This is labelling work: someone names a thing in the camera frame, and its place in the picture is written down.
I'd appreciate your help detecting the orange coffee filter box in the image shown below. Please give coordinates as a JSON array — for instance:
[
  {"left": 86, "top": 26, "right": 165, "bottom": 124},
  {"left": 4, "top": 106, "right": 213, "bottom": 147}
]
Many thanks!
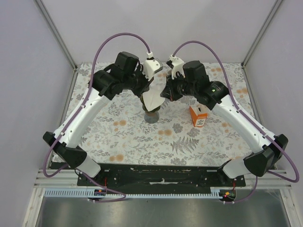
[{"left": 189, "top": 104, "right": 208, "bottom": 128}]

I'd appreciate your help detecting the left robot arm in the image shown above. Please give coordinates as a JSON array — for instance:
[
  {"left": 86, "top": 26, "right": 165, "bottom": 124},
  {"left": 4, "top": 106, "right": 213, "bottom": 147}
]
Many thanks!
[{"left": 43, "top": 52, "right": 155, "bottom": 186}]

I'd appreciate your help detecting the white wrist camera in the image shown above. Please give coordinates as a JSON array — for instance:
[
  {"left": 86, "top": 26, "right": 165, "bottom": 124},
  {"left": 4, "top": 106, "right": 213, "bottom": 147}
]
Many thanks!
[
  {"left": 143, "top": 52, "right": 163, "bottom": 81},
  {"left": 166, "top": 55, "right": 185, "bottom": 79}
]

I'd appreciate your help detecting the white paper coffee filter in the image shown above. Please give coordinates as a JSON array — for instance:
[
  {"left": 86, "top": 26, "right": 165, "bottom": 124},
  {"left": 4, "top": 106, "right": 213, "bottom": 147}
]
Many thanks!
[{"left": 143, "top": 80, "right": 166, "bottom": 112}]

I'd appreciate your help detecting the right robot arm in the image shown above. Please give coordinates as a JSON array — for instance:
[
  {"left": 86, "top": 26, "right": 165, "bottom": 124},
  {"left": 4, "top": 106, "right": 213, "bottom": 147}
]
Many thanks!
[{"left": 161, "top": 59, "right": 288, "bottom": 186}]

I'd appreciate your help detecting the white slotted cable duct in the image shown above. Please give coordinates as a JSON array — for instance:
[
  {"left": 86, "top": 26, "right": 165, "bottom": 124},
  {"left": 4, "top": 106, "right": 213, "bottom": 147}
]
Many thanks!
[{"left": 44, "top": 187, "right": 224, "bottom": 198}]

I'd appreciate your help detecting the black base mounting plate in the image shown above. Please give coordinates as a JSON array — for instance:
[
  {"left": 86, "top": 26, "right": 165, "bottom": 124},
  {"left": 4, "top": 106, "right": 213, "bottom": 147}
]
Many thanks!
[{"left": 77, "top": 162, "right": 247, "bottom": 195}]

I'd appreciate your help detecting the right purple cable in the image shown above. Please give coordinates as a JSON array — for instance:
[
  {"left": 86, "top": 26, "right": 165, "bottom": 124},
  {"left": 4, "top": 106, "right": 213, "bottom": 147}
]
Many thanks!
[{"left": 171, "top": 41, "right": 299, "bottom": 204}]

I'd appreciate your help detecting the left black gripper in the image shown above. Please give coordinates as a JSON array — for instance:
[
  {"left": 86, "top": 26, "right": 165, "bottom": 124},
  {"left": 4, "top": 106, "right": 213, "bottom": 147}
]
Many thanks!
[{"left": 124, "top": 66, "right": 154, "bottom": 98}]

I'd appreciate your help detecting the green glass coffee dripper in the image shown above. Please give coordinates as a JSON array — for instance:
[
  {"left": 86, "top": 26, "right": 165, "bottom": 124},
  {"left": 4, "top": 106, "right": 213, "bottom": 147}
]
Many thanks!
[{"left": 141, "top": 93, "right": 161, "bottom": 112}]

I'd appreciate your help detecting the aluminium rail frame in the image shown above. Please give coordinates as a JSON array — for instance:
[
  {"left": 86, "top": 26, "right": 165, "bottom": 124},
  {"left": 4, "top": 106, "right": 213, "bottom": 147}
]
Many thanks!
[{"left": 34, "top": 168, "right": 292, "bottom": 189}]

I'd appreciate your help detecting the floral patterned table mat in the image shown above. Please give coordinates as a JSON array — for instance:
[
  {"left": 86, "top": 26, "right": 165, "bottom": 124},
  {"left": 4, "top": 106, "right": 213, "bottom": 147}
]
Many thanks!
[{"left": 53, "top": 61, "right": 261, "bottom": 166}]

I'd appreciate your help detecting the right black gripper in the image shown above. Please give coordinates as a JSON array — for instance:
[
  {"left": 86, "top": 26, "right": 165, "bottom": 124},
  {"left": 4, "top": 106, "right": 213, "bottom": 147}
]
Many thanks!
[{"left": 161, "top": 72, "right": 198, "bottom": 102}]

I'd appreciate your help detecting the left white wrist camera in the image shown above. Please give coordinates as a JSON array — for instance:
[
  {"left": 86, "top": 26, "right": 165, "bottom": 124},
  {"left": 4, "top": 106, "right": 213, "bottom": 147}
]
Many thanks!
[{"left": 143, "top": 52, "right": 163, "bottom": 81}]

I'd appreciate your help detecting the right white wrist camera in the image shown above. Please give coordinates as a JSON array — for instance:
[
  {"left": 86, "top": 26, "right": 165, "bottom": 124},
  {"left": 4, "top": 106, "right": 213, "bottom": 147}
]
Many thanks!
[{"left": 166, "top": 55, "right": 185, "bottom": 79}]

